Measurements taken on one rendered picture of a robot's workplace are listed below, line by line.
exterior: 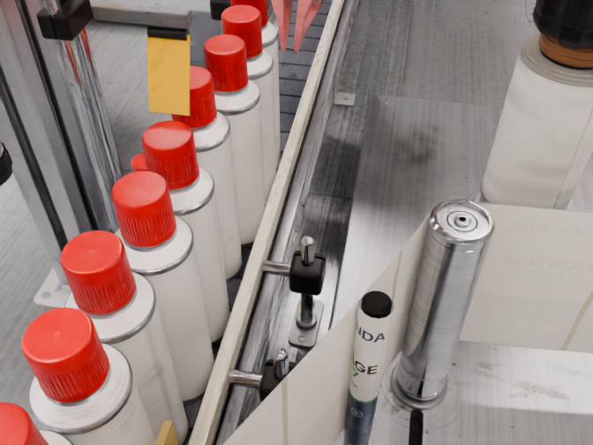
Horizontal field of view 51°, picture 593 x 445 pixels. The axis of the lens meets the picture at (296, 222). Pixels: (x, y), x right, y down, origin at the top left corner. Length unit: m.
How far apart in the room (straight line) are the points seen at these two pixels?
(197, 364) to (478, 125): 0.47
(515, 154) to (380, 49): 0.48
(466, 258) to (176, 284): 0.18
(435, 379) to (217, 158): 0.23
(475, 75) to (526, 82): 0.44
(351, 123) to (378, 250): 0.28
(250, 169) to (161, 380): 0.21
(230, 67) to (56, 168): 0.17
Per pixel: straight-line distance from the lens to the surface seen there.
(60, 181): 0.55
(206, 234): 0.44
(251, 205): 0.57
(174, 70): 0.45
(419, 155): 0.72
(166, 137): 0.41
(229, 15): 0.54
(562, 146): 0.57
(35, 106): 0.51
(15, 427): 0.29
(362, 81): 0.94
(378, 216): 0.64
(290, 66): 0.87
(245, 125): 0.51
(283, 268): 0.55
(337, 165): 0.78
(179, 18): 0.43
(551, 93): 0.54
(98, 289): 0.34
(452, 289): 0.40
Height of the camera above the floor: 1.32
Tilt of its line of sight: 45 degrees down
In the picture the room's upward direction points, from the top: straight up
